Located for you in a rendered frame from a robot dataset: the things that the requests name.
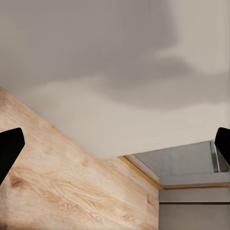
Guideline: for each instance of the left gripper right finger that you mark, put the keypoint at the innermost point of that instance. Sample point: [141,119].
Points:
[222,141]

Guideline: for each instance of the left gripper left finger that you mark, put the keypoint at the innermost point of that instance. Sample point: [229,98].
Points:
[11,144]

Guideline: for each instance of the fixed window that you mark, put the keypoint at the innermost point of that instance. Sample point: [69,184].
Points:
[189,166]

